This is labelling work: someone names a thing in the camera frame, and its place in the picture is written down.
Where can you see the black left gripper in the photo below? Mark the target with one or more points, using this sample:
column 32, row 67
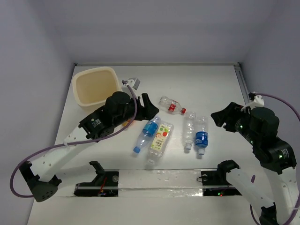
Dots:
column 142, row 108

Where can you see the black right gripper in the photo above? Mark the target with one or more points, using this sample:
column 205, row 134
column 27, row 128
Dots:
column 228, row 114

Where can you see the blue cap blue label bottle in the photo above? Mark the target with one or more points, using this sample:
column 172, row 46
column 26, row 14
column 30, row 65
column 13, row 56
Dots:
column 147, row 134

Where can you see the red label clear bottle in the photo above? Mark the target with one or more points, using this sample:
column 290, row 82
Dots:
column 171, row 106

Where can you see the green white label bottle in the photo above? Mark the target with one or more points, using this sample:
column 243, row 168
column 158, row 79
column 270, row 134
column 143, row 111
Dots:
column 159, row 143

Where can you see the dark blue label bottle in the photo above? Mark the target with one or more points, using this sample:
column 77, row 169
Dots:
column 201, row 134

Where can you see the clear unlabeled plastic bottle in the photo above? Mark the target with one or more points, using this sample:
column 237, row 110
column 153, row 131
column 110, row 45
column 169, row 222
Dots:
column 188, row 130

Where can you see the orange plastic bottle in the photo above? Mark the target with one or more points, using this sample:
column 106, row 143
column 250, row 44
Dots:
column 127, row 122

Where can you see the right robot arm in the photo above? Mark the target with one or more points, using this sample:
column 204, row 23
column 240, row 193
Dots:
column 259, row 126

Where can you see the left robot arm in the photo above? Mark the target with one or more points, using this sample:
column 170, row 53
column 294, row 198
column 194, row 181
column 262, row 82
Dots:
column 41, row 174

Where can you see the cream plastic bin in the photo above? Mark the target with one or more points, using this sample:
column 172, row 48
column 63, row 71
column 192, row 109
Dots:
column 92, row 87

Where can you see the silver tape strip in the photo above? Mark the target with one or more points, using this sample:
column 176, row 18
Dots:
column 159, row 183

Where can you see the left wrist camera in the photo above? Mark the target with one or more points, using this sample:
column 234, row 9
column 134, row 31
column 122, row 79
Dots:
column 131, row 82

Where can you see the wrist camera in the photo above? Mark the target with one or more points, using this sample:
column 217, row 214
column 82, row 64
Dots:
column 255, row 100
column 131, row 82

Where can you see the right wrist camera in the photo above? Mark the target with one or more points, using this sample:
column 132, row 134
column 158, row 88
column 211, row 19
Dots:
column 255, row 100

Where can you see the aluminium side rail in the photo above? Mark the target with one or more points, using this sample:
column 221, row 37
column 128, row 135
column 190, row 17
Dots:
column 242, row 83

